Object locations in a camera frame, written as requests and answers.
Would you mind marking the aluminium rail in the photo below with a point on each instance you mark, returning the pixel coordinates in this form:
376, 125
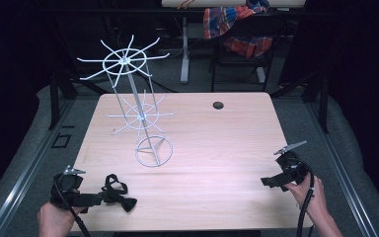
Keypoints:
23, 171
342, 168

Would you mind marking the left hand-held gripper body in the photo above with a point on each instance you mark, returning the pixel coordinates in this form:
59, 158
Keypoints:
66, 189

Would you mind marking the white table leg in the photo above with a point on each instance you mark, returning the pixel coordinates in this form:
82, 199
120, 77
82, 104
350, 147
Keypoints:
185, 49

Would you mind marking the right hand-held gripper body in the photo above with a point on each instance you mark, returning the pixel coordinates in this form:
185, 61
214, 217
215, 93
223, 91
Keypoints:
291, 166

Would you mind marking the black metal stand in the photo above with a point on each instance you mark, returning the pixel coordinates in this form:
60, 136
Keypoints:
56, 98
312, 95

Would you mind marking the plaid cloth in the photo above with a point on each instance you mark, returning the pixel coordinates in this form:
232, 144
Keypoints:
235, 24

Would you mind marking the black chair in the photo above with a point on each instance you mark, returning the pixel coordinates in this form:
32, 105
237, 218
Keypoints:
243, 59

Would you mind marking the person's left hand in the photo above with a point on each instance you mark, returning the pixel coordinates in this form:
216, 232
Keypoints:
54, 220

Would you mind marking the black bow tie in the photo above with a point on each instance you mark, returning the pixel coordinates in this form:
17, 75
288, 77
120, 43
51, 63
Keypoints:
116, 194

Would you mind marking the person's right hand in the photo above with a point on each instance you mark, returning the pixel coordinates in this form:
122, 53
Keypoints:
309, 196

